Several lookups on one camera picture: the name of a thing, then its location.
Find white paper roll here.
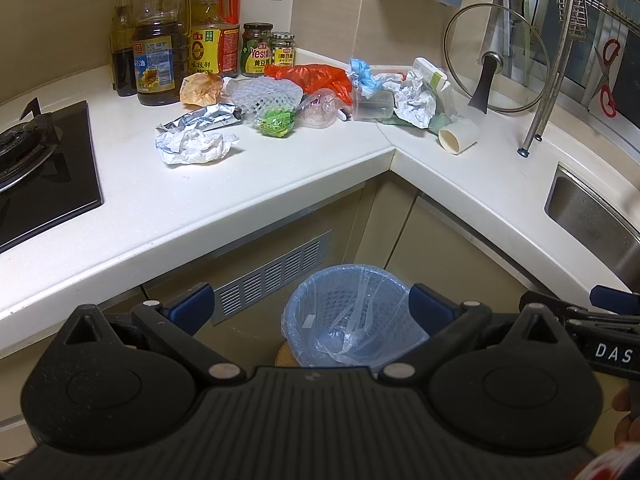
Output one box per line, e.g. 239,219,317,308
437,118,480,155

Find green cloth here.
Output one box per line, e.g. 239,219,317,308
380,108,451,134

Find white plastic bag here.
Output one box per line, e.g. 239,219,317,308
374,70,437,129

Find clear plastic cup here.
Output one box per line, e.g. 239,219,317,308
352,89,395,122

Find white green carton box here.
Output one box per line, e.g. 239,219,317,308
412,56,457,116

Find white foam fruit net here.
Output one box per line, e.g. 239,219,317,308
227,76,304,120

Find blue lined trash bin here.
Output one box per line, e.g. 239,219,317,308
281,264,428,373

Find person right hand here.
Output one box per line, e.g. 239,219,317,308
612,386,640,445

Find grey cabinet vent grille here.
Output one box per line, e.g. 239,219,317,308
210,231,332,325

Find steel sink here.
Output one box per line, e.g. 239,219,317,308
544,165,640,292

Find black gas stove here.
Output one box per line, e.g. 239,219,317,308
1,99,103,252

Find silver foil wrapper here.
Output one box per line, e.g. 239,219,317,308
156,103,242,133

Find green crumpled wrapper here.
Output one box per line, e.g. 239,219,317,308
256,110,295,138

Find orange crumpled wrapper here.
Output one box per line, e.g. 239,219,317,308
180,73,224,107

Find glass pot lid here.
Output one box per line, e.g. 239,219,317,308
442,2,551,114

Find crushed clear plastic bottle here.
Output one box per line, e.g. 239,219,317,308
296,88,346,129

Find blue plastic glove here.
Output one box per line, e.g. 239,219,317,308
347,58,378,99

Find red plastic bag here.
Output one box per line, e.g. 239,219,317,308
264,64,352,106

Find large dark oil bottle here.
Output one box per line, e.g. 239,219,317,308
132,0,191,106

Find dark soy sauce bottle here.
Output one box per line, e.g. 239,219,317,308
110,0,137,96

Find small pickle jar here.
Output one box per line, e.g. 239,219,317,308
270,32,295,67

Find tall pickle jar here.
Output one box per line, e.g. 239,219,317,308
240,22,273,77

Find steel dish rack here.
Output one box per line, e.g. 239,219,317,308
516,0,640,157

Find red handled scissors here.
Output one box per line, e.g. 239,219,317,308
591,38,620,118

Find yellow oil bottle red handle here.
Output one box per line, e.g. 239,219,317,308
189,0,240,77

